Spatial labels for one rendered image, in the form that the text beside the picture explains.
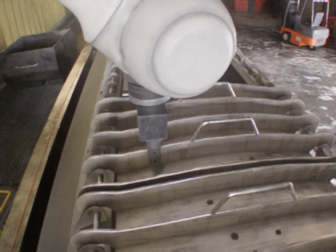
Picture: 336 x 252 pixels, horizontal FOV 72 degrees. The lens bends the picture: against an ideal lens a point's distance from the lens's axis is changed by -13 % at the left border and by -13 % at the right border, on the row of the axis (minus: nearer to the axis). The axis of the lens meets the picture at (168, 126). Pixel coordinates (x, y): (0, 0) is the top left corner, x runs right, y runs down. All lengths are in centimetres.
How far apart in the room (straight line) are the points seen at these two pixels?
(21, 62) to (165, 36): 297
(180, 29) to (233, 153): 44
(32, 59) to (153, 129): 270
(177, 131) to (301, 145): 30
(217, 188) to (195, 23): 37
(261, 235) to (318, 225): 12
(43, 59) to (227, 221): 277
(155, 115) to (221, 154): 22
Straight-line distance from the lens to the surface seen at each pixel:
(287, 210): 49
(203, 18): 19
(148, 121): 43
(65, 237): 63
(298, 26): 1101
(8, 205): 140
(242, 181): 51
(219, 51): 21
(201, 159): 57
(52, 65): 301
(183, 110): 69
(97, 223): 50
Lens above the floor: 307
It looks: 35 degrees down
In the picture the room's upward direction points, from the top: 2 degrees counter-clockwise
